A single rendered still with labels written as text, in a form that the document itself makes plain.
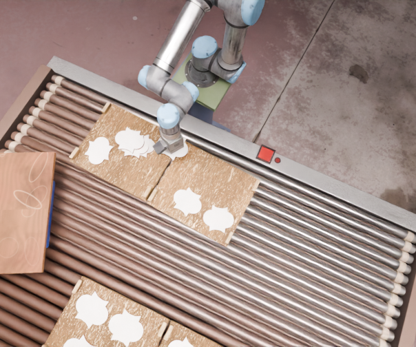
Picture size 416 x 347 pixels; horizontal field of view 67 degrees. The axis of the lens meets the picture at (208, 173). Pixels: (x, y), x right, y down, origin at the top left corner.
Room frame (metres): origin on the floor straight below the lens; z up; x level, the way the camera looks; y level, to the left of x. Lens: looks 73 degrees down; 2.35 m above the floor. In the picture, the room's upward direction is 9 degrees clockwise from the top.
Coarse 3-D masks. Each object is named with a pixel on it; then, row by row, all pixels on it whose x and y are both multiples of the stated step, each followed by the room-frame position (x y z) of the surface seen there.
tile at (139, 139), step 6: (120, 132) 0.54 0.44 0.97; (126, 132) 0.55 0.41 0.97; (132, 132) 0.55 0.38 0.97; (138, 132) 0.56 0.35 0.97; (120, 138) 0.51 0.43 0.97; (126, 138) 0.52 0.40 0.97; (132, 138) 0.52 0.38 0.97; (138, 138) 0.53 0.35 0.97; (120, 144) 0.48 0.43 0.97; (126, 144) 0.49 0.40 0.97; (132, 144) 0.49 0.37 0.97; (138, 144) 0.50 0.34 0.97; (132, 150) 0.46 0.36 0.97
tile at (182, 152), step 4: (184, 140) 0.51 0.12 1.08; (184, 144) 0.49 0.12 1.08; (184, 148) 0.47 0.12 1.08; (164, 152) 0.44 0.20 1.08; (168, 152) 0.44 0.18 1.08; (176, 152) 0.45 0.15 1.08; (180, 152) 0.45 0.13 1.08; (184, 152) 0.45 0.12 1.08; (172, 156) 0.43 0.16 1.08; (176, 156) 0.43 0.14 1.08; (180, 156) 0.43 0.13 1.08
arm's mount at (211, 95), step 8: (184, 64) 1.01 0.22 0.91; (184, 72) 0.96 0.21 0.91; (176, 80) 0.91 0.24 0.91; (184, 80) 0.91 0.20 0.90; (216, 80) 0.94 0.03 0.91; (224, 80) 0.95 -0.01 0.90; (200, 88) 0.88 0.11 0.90; (208, 88) 0.89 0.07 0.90; (216, 88) 0.90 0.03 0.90; (224, 88) 0.91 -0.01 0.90; (200, 96) 0.84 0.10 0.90; (208, 96) 0.84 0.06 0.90; (216, 96) 0.85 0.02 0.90; (224, 96) 0.88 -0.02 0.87; (200, 104) 0.81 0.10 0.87; (208, 104) 0.80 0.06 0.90; (216, 104) 0.81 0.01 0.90
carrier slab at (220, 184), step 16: (176, 160) 0.46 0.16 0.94; (192, 160) 0.47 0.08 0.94; (208, 160) 0.48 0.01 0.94; (176, 176) 0.38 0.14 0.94; (192, 176) 0.39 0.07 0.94; (208, 176) 0.41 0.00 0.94; (224, 176) 0.42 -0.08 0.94; (240, 176) 0.43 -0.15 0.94; (160, 192) 0.30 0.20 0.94; (208, 192) 0.33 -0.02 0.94; (224, 192) 0.34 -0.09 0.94; (240, 192) 0.36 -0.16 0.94; (160, 208) 0.22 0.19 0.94; (208, 208) 0.26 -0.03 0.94; (240, 208) 0.28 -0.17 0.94; (192, 224) 0.17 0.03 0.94; (224, 240) 0.13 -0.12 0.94
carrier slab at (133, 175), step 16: (112, 112) 0.65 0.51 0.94; (128, 112) 0.67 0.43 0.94; (96, 128) 0.56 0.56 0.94; (112, 128) 0.57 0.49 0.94; (144, 128) 0.60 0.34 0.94; (112, 144) 0.49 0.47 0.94; (80, 160) 0.38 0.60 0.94; (112, 160) 0.41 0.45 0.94; (128, 160) 0.42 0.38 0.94; (144, 160) 0.43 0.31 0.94; (160, 160) 0.45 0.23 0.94; (112, 176) 0.33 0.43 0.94; (128, 176) 0.35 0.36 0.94; (144, 176) 0.36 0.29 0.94; (160, 176) 0.37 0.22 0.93; (128, 192) 0.27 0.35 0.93; (144, 192) 0.28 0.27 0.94
